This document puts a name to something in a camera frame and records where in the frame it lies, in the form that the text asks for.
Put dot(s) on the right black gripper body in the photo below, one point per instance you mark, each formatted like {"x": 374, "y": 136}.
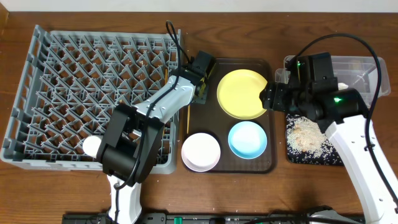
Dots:
{"x": 286, "y": 99}

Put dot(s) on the wooden chopstick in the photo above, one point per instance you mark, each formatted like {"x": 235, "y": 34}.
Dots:
{"x": 188, "y": 119}
{"x": 165, "y": 82}

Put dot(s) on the rice and food scraps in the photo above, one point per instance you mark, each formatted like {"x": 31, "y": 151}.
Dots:
{"x": 306, "y": 138}

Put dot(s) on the light blue bowl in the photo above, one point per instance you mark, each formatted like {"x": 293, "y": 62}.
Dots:
{"x": 247, "y": 140}

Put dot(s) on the white tissue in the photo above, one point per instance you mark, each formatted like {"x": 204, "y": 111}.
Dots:
{"x": 342, "y": 86}

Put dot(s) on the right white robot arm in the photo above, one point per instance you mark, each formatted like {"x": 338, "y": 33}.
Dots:
{"x": 343, "y": 116}

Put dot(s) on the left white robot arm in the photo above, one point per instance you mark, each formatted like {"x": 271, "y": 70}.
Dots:
{"x": 132, "y": 139}

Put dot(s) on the black waste tray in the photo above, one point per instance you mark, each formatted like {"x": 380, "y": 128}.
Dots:
{"x": 292, "y": 155}

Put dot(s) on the clear plastic waste bin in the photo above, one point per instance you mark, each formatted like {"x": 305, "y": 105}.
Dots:
{"x": 357, "y": 72}

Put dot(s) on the yellow plate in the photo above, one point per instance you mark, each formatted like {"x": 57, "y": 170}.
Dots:
{"x": 238, "y": 94}

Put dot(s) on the dark brown serving tray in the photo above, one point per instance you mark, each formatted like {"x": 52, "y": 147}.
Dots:
{"x": 210, "y": 118}

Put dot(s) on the pink plate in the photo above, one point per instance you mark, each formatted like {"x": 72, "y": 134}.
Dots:
{"x": 200, "y": 152}

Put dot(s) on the grey plastic dish rack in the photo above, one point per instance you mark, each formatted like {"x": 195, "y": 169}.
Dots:
{"x": 70, "y": 84}

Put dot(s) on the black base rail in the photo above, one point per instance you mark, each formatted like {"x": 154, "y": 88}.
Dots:
{"x": 280, "y": 216}

